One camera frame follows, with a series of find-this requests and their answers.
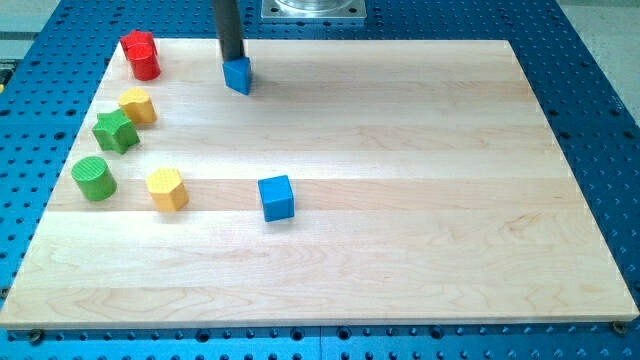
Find yellow hexagon wooden block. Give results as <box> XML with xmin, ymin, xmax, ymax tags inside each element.
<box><xmin>145</xmin><ymin>168</ymin><xmax>189</xmax><ymax>212</ymax></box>

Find light wooden board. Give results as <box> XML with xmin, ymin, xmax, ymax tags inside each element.
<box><xmin>1</xmin><ymin>39</ymin><xmax>638</xmax><ymax>330</ymax></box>

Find blue perforated table plate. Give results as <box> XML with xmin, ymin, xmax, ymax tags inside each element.
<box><xmin>1</xmin><ymin>1</ymin><xmax>639</xmax><ymax>359</ymax></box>

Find blue wooden cube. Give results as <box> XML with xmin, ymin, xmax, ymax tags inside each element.
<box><xmin>257</xmin><ymin>175</ymin><xmax>295</xmax><ymax>222</ymax></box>

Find red wooden cylinder block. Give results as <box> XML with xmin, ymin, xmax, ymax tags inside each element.
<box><xmin>126</xmin><ymin>44</ymin><xmax>161</xmax><ymax>81</ymax></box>

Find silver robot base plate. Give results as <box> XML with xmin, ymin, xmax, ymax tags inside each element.
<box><xmin>261</xmin><ymin>0</ymin><xmax>367</xmax><ymax>21</ymax></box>

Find green star wooden block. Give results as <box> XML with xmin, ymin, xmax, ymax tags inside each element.
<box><xmin>92</xmin><ymin>109</ymin><xmax>140</xmax><ymax>154</ymax></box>

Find red wooden star block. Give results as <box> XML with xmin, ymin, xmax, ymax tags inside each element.
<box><xmin>120</xmin><ymin>30</ymin><xmax>158</xmax><ymax>59</ymax></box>

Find yellow heart wooden block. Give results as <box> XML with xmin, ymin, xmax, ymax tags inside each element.
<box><xmin>118</xmin><ymin>87</ymin><xmax>157</xmax><ymax>124</ymax></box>

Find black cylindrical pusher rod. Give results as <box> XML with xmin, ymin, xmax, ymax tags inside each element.
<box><xmin>212</xmin><ymin>0</ymin><xmax>245</xmax><ymax>62</ymax></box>

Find green wooden cylinder block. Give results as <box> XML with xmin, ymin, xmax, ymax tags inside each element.
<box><xmin>71</xmin><ymin>156</ymin><xmax>117</xmax><ymax>202</ymax></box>

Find blue triangular wooden block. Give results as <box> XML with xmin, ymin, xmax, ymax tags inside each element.
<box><xmin>223</xmin><ymin>57</ymin><xmax>252</xmax><ymax>95</ymax></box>

